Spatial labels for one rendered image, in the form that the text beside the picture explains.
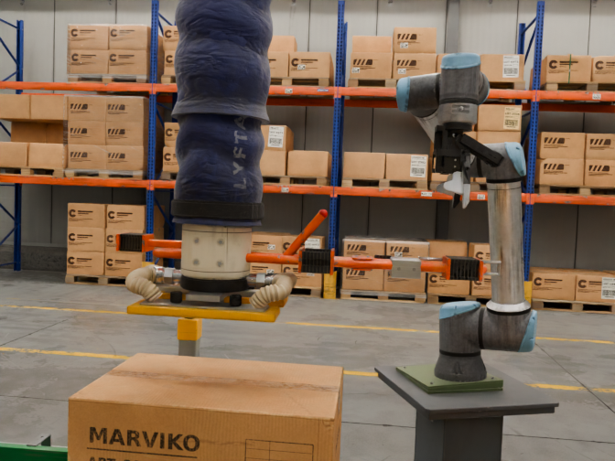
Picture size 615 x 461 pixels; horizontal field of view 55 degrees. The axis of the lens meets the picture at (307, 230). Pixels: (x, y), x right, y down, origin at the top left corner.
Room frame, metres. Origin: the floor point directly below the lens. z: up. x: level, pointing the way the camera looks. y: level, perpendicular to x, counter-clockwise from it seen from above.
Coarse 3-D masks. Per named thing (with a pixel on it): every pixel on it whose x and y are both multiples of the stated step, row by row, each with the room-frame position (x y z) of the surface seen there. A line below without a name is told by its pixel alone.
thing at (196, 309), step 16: (144, 304) 1.35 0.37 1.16; (160, 304) 1.35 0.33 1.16; (176, 304) 1.36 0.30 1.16; (192, 304) 1.36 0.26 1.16; (208, 304) 1.37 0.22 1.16; (224, 304) 1.38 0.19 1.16; (240, 304) 1.36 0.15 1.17; (240, 320) 1.32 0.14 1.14; (256, 320) 1.32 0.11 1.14; (272, 320) 1.31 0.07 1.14
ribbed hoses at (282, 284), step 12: (132, 276) 1.38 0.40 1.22; (144, 276) 1.42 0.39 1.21; (276, 276) 1.43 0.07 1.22; (288, 276) 1.43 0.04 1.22; (132, 288) 1.37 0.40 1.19; (144, 288) 1.36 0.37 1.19; (156, 288) 1.38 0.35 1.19; (264, 288) 1.35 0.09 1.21; (276, 288) 1.35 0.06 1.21; (288, 288) 1.36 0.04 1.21; (252, 300) 1.35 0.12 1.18; (264, 300) 1.34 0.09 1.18; (276, 300) 1.35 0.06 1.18
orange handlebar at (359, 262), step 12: (156, 240) 1.74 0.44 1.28; (168, 240) 1.74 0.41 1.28; (156, 252) 1.45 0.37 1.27; (168, 252) 1.45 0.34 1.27; (180, 252) 1.44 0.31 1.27; (252, 252) 1.48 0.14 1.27; (264, 252) 1.48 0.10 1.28; (336, 264) 1.42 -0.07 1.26; (348, 264) 1.42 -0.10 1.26; (360, 264) 1.41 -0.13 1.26; (372, 264) 1.41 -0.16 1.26; (384, 264) 1.41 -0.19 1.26; (432, 264) 1.41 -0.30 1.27; (444, 264) 1.41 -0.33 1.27
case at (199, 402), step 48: (96, 384) 1.41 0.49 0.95; (144, 384) 1.42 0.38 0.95; (192, 384) 1.44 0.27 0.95; (240, 384) 1.45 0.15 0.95; (288, 384) 1.46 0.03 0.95; (336, 384) 1.48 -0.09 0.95; (96, 432) 1.30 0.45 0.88; (144, 432) 1.29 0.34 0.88; (192, 432) 1.28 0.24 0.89; (240, 432) 1.27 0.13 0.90; (288, 432) 1.26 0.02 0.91; (336, 432) 1.35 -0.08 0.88
